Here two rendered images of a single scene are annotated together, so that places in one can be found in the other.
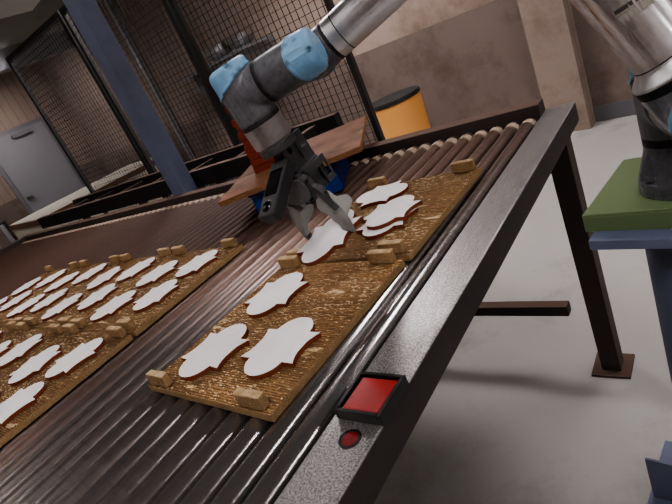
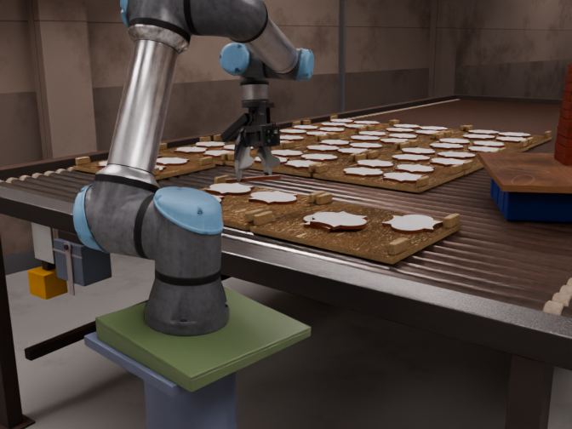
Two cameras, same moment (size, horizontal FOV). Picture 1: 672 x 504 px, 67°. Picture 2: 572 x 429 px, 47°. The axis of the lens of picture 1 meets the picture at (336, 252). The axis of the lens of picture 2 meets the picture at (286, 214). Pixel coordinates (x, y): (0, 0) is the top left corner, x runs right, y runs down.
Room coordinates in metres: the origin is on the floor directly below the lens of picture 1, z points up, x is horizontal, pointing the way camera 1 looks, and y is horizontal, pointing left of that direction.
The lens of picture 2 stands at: (0.82, -1.72, 1.39)
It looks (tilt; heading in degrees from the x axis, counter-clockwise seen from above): 15 degrees down; 84
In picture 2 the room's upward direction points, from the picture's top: straight up
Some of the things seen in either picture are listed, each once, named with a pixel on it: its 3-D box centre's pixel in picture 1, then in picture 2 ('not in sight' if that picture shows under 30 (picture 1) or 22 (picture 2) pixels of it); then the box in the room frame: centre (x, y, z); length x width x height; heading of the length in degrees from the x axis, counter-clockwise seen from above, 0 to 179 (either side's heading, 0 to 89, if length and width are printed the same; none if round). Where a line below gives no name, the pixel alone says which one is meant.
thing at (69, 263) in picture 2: not in sight; (81, 260); (0.41, 0.17, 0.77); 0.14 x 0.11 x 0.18; 137
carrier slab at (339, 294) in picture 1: (279, 324); (236, 203); (0.87, 0.16, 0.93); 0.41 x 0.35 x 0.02; 134
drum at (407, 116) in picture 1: (407, 137); not in sight; (4.31, -0.98, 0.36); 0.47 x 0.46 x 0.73; 128
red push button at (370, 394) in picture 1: (371, 397); not in sight; (0.56, 0.04, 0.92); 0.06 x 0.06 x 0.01; 47
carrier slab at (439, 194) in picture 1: (386, 216); (356, 227); (1.17, -0.15, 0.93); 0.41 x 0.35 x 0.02; 135
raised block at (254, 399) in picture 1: (251, 398); not in sight; (0.64, 0.20, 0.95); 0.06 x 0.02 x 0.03; 44
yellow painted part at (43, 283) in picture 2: not in sight; (45, 258); (0.28, 0.29, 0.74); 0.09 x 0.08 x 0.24; 137
